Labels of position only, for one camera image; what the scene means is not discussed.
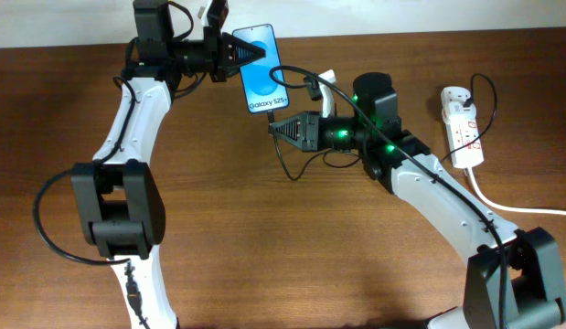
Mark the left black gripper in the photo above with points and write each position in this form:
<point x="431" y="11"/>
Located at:
<point x="218" y="54"/>

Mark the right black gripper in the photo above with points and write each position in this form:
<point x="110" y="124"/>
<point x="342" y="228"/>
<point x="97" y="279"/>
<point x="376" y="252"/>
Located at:
<point x="311" y="131"/>

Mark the blue screen Galaxy smartphone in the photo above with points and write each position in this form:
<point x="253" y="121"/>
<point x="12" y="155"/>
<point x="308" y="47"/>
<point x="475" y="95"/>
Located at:
<point x="262" y="93"/>

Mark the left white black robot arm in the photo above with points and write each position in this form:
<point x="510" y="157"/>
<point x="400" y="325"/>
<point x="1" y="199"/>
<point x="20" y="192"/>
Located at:
<point x="121" y="211"/>

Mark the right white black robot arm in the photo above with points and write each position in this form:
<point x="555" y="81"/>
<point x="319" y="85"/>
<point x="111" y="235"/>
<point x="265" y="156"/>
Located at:
<point x="514" y="278"/>

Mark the white USB charger plug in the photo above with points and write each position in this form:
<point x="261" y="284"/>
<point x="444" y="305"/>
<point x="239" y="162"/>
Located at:
<point x="456" y="101"/>

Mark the white power strip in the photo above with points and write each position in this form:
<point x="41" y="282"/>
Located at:
<point x="462" y="134"/>

